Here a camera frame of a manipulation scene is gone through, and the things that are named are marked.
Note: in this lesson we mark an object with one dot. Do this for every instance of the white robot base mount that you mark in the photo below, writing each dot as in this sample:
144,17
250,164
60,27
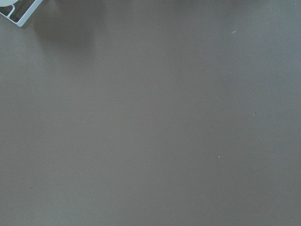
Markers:
18,11

